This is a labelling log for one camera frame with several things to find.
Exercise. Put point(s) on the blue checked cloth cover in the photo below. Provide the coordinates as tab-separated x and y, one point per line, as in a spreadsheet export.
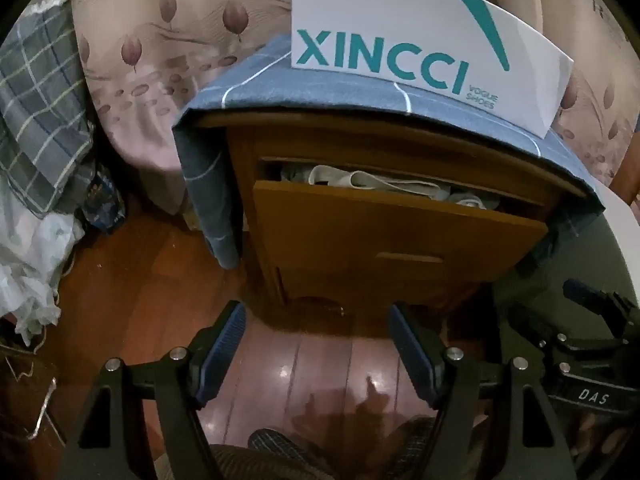
266	81

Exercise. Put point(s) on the wooden drawer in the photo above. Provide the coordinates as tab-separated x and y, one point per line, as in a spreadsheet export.
371	248

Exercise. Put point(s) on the beige ribbed underwear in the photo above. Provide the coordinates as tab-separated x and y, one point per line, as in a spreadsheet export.
361	180

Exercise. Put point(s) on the dark blue plastic bag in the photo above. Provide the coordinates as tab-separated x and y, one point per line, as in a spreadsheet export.
103	207

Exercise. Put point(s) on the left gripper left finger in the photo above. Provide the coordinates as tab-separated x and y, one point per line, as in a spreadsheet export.
212	351

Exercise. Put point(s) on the wooden nightstand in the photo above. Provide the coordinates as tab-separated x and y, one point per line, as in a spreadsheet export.
262	143

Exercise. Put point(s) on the plaid slipper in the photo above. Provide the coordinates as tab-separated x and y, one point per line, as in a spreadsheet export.
272	441

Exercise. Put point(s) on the white crumpled cloth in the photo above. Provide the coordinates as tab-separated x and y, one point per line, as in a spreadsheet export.
33	253

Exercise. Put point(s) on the floral beige bedsheet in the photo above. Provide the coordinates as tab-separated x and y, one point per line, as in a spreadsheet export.
144	59

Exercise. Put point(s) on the white XINCCI shoe box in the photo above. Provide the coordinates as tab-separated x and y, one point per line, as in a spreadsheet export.
469	50

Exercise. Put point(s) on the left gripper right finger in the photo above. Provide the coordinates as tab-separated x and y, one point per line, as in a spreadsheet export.
415	334

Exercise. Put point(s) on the grey plaid blanket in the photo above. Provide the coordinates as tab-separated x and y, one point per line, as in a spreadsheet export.
46	132

